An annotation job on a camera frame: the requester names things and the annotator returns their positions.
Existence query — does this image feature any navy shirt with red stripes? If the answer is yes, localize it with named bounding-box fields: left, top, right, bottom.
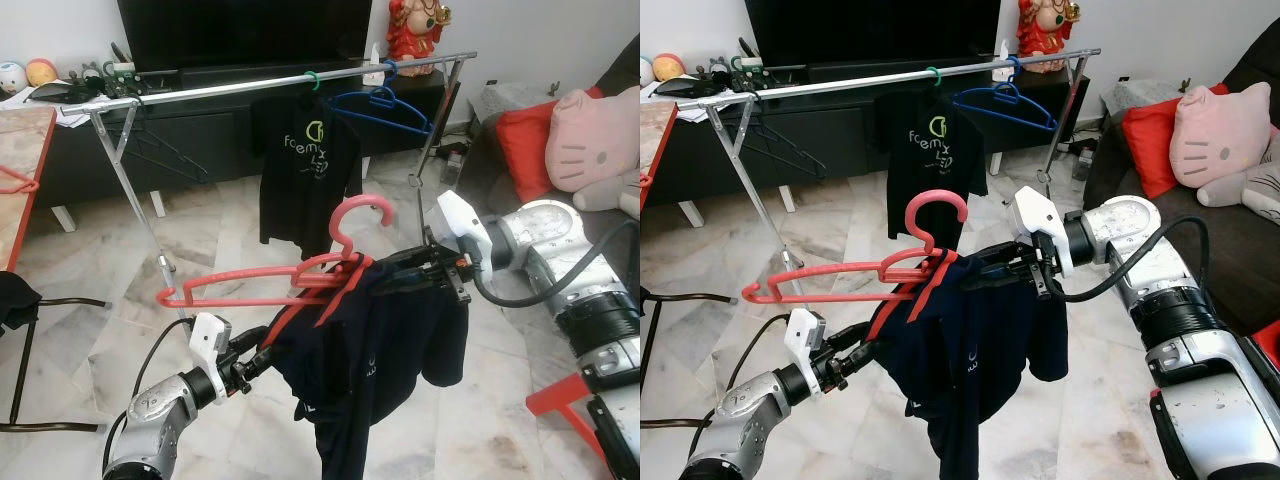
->
left=865, top=250, right=1071, bottom=480
left=262, top=255, right=471, bottom=480

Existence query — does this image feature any red plastic stool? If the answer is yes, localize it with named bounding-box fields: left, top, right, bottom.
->
left=1240, top=333, right=1280, bottom=386
left=525, top=372, right=606, bottom=473

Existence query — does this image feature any grey speckled covered box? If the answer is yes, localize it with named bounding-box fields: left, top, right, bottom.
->
left=470, top=80, right=546, bottom=126
left=1100, top=78, right=1171, bottom=121

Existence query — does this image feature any black wire clothes hanger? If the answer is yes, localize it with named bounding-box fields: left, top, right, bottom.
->
left=745, top=108, right=829, bottom=181
left=118, top=110, right=209, bottom=186

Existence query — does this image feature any marble pattern folding table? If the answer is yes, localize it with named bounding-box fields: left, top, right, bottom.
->
left=0, top=105, right=109, bottom=433
left=640, top=98, right=715, bottom=431

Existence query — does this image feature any red robed deity statue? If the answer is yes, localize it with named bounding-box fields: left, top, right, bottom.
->
left=1015, top=0, right=1081, bottom=73
left=385, top=0, right=451, bottom=79

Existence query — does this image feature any black flat screen television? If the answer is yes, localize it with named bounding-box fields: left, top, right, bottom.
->
left=117, top=0, right=373, bottom=73
left=745, top=0, right=1001, bottom=69

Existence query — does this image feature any grey Totoro plush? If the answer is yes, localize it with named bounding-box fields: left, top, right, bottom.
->
left=575, top=170, right=640, bottom=213
left=1197, top=125, right=1280, bottom=233

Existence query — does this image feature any electronics board cluster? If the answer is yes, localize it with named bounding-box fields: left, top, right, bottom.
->
left=700, top=40, right=771, bottom=96
left=80, top=45, right=141, bottom=99

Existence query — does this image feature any white paper stack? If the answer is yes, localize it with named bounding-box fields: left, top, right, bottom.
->
left=675, top=95, right=736, bottom=123
left=50, top=98, right=111, bottom=129

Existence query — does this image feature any black logo T-shirt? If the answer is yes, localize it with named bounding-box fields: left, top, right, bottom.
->
left=0, top=270, right=43, bottom=336
left=872, top=85, right=989, bottom=251
left=248, top=88, right=363, bottom=259

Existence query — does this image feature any pink cat face pillow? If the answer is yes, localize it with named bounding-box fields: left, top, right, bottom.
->
left=545, top=85, right=640, bottom=194
left=1170, top=82, right=1273, bottom=189

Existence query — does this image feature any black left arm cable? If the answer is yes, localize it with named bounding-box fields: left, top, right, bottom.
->
left=100, top=318, right=196, bottom=471
left=720, top=312, right=791, bottom=396

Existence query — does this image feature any red cushion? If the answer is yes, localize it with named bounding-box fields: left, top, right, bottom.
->
left=1120, top=82, right=1226, bottom=199
left=495, top=85, right=606, bottom=204

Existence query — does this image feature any silver metal clothes rack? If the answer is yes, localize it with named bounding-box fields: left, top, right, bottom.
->
left=703, top=48, right=1103, bottom=313
left=83, top=52, right=479, bottom=323

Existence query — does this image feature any white floor power strip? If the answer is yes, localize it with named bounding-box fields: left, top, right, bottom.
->
left=1060, top=135, right=1096, bottom=181
left=432, top=140, right=473, bottom=186

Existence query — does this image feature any dark grey fabric sofa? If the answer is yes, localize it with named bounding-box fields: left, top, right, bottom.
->
left=465, top=35, right=640, bottom=216
left=1083, top=20, right=1280, bottom=336

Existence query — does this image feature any blue plastic clothes hanger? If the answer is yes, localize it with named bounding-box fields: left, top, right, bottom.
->
left=328, top=60, right=433, bottom=136
left=952, top=57, right=1059, bottom=133

